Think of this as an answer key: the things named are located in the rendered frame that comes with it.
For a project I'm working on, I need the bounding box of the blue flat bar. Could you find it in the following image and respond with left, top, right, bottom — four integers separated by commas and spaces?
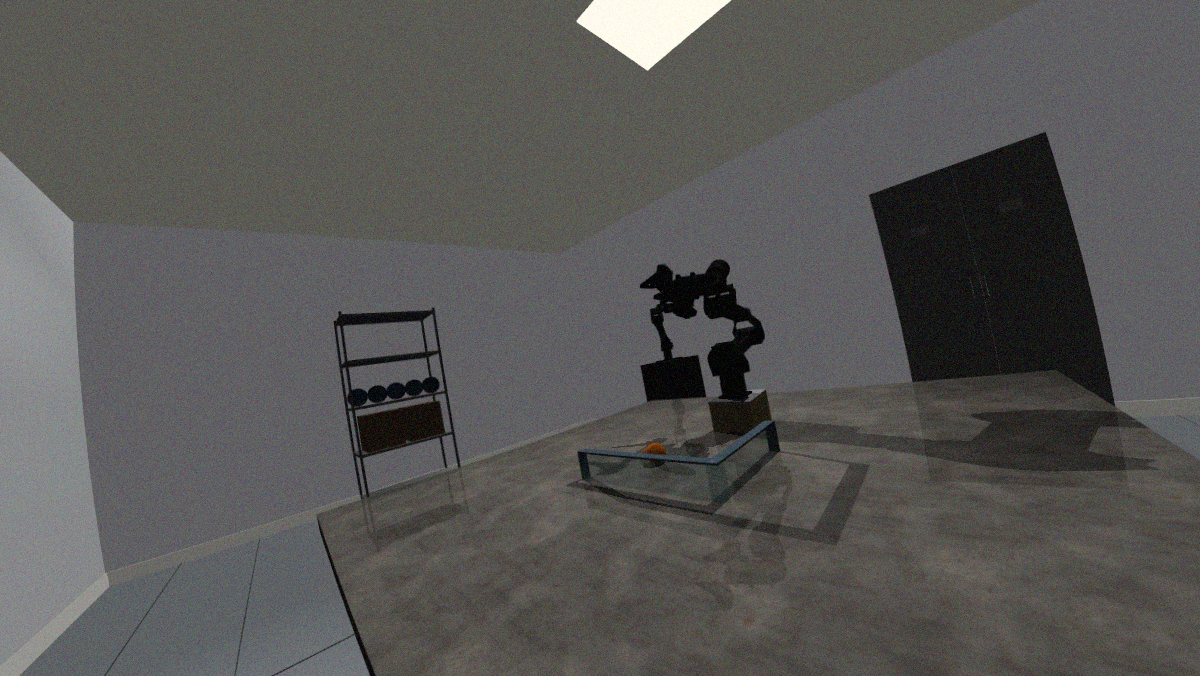
577, 421, 775, 480

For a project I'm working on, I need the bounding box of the clear low l-shaped wall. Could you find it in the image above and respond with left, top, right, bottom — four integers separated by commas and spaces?
578, 423, 779, 504

